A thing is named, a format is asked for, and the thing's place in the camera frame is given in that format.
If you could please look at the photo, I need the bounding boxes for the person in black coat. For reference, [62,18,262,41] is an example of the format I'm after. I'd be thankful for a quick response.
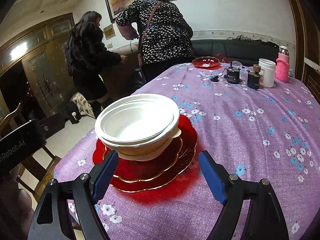
[65,11,127,117]

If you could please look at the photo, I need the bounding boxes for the black leather sofa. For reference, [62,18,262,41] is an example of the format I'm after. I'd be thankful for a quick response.
[191,40,279,66]

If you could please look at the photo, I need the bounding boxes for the cream ribbed bowl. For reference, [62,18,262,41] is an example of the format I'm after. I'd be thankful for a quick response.
[104,127,181,161]

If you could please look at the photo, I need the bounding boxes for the red plastic bag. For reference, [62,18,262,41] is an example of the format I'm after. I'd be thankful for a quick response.
[215,53,230,63]

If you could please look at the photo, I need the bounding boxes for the floral covered armchair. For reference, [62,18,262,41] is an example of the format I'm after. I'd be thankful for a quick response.
[71,92,95,119]

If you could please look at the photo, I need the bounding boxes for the wooden cabinet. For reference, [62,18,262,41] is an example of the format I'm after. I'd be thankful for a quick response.
[1,13,76,133]

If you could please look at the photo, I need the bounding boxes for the purple floral tablecloth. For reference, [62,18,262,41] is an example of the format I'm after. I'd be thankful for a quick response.
[52,62,320,240]

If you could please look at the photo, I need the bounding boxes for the medium red glass plate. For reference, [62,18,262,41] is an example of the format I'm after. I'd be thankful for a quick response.
[113,137,183,183]

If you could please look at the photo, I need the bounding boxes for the pink thermos bottle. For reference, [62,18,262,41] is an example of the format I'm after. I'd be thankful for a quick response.
[275,46,290,82]

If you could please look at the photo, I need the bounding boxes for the large red glass plate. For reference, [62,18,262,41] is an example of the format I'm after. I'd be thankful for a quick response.
[92,114,199,194]

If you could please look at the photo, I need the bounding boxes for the black bag on floor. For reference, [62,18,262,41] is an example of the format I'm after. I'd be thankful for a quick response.
[66,101,82,124]

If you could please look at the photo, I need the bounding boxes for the small red plate far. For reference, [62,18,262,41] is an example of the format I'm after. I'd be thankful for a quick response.
[192,56,220,70]

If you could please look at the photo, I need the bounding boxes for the person in patterned jacket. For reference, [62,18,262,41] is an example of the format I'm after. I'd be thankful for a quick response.
[116,0,195,82]

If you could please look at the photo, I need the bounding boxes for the wooden chair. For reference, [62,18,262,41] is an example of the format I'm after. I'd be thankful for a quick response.
[1,102,61,202]

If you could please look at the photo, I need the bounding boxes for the dark jar with cork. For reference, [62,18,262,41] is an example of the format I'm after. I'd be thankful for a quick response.
[247,64,261,90]

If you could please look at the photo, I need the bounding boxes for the white paper bowl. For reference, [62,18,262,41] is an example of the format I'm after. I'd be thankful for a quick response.
[98,127,181,149]

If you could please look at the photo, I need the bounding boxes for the white plastic jar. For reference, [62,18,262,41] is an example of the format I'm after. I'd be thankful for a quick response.
[258,59,276,88]

